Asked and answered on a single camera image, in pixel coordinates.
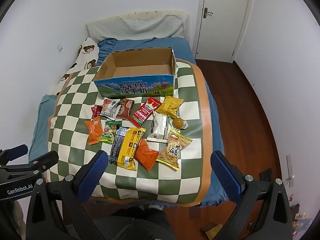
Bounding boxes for printed cardboard box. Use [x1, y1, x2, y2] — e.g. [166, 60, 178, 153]
[94, 47, 177, 98]

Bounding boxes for brown snack packet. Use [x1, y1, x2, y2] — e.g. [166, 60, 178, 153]
[116, 98, 135, 119]

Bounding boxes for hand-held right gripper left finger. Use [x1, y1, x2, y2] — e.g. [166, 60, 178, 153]
[25, 150, 109, 240]

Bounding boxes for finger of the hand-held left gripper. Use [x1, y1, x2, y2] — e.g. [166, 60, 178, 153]
[0, 151, 59, 178]
[0, 144, 28, 162]

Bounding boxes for white door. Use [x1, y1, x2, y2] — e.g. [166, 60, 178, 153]
[195, 0, 252, 62]

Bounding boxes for small red triangular packet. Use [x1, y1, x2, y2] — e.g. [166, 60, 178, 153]
[91, 105, 103, 118]

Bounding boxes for white wall power strip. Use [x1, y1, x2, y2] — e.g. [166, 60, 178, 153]
[286, 154, 294, 188]

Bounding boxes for dark floor box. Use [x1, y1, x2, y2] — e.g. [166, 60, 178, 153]
[259, 169, 273, 182]

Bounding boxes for white red snack packet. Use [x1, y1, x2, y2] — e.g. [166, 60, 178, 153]
[99, 97, 121, 120]

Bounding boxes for green white checkered mat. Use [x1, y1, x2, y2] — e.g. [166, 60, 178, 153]
[49, 59, 213, 207]

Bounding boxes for yellow biscuit packet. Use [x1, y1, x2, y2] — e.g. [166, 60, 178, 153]
[156, 129, 193, 171]

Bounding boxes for long red snack packet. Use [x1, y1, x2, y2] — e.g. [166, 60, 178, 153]
[129, 97, 161, 128]

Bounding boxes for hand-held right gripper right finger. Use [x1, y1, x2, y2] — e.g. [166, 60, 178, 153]
[211, 151, 294, 240]

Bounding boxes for blue bed sheet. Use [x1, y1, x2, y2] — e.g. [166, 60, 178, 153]
[29, 37, 229, 207]

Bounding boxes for orange snack packet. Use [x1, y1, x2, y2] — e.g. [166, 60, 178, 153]
[85, 117, 104, 145]
[134, 138, 160, 172]

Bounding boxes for bear print pillow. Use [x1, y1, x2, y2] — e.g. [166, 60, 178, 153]
[54, 37, 100, 97]

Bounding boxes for white textured pillow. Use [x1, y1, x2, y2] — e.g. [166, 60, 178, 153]
[86, 10, 187, 42]

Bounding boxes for person's legs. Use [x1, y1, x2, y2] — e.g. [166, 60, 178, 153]
[92, 206, 175, 240]

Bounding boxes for black striped snack packet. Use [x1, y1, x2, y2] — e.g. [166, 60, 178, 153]
[109, 126, 129, 165]

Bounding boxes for green candy packet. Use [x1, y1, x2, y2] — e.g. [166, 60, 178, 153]
[99, 120, 122, 144]

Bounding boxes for clear-wrapped brown round pastry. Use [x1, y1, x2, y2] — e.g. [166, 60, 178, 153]
[169, 116, 188, 130]

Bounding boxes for brown wooden block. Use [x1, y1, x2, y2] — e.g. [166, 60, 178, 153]
[200, 221, 223, 239]

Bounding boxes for long yellow snack packet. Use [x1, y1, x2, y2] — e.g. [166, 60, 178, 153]
[117, 127, 147, 171]

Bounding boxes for silver foil packet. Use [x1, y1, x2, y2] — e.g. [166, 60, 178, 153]
[147, 112, 170, 142]

